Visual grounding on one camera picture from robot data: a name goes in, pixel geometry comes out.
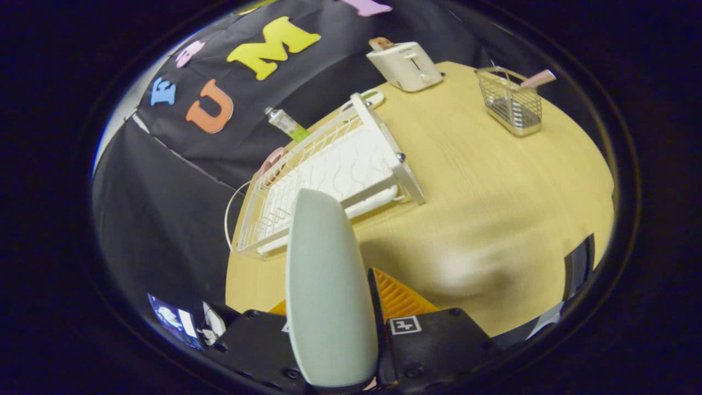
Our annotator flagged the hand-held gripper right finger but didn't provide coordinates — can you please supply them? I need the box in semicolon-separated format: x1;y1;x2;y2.
366;267;500;393

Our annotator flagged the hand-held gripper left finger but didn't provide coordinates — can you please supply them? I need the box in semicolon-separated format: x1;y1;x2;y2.
211;299;308;393

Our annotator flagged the pale green plate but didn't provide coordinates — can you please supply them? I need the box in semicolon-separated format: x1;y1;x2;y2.
285;188;379;388

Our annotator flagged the white wire dish rack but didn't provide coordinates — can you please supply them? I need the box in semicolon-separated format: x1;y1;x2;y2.
225;92;426;258

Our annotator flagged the metal wire basket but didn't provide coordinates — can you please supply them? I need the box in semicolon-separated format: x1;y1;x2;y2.
475;66;544;137

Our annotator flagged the pale pink spoon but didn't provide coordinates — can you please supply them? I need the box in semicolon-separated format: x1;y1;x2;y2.
518;69;557;89

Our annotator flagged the pink plate with food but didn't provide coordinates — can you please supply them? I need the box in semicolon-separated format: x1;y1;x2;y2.
255;147;286;179

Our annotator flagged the small white divided dish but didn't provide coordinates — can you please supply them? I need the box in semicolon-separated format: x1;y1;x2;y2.
343;88;386;110

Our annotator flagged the computer monitor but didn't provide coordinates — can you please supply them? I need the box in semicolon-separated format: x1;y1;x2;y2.
148;294;205;351

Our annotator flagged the clear bottle green drink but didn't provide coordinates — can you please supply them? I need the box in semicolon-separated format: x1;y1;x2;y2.
264;106;310;143

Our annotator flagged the dark panel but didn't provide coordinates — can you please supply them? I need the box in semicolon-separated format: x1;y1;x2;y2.
564;233;596;301

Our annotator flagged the cream toaster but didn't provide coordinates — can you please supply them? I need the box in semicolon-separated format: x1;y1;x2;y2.
366;42;444;93

